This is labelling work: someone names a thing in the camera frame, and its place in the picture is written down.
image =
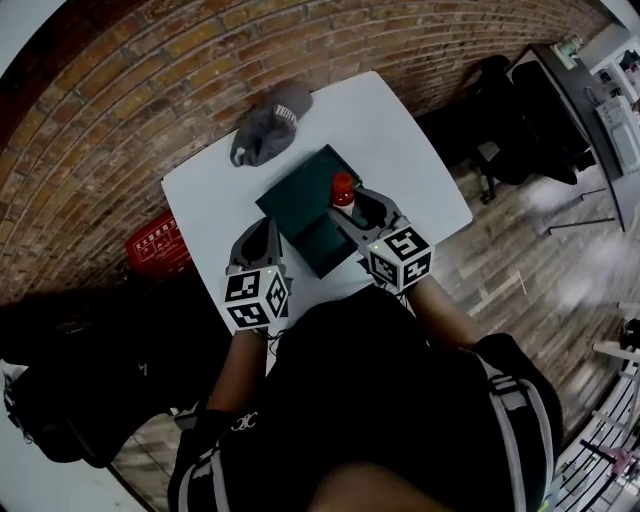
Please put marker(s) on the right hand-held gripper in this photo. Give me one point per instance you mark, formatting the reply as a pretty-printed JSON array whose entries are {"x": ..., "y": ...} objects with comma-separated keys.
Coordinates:
[{"x": 400, "y": 257}]

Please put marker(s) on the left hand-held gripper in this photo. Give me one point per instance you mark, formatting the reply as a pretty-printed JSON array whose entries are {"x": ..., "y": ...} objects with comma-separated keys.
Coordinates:
[{"x": 256, "y": 296}]

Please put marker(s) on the small red-capped bottle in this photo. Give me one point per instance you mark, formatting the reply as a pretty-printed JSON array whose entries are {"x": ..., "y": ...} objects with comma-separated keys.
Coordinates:
[{"x": 343, "y": 196}]

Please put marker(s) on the dark green box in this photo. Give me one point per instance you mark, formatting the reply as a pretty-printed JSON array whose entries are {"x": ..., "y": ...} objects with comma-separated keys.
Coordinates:
[{"x": 305, "y": 210}]

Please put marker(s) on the person's left forearm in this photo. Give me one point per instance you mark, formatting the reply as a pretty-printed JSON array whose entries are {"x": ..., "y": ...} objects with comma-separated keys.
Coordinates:
[{"x": 239, "y": 372}]

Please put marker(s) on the person's right forearm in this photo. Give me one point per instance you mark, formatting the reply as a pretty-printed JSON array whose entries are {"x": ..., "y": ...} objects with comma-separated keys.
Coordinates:
[{"x": 440, "y": 315}]

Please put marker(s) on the grey baseball cap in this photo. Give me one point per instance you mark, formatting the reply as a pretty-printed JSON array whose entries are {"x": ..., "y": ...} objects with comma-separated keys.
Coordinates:
[{"x": 272, "y": 127}]

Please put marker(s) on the black office chair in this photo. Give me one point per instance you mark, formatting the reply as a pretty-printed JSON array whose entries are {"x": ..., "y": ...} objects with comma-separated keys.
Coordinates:
[{"x": 520, "y": 130}]

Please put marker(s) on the person's black shirt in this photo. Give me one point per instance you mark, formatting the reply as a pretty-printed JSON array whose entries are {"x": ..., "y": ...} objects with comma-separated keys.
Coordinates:
[{"x": 375, "y": 400}]

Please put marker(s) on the black backpack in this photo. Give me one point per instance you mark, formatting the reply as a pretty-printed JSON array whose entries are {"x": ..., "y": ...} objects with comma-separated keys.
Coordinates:
[{"x": 90, "y": 375}]

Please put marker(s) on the black desk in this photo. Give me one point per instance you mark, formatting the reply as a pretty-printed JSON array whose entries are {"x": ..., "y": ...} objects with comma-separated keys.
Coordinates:
[{"x": 575, "y": 85}]

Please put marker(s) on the white microwave oven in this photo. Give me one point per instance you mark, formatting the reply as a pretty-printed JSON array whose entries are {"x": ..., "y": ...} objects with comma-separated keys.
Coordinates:
[{"x": 620, "y": 132}]

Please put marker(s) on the white metal rack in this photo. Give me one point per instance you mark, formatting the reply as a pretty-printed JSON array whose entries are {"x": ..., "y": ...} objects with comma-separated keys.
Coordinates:
[{"x": 610, "y": 425}]

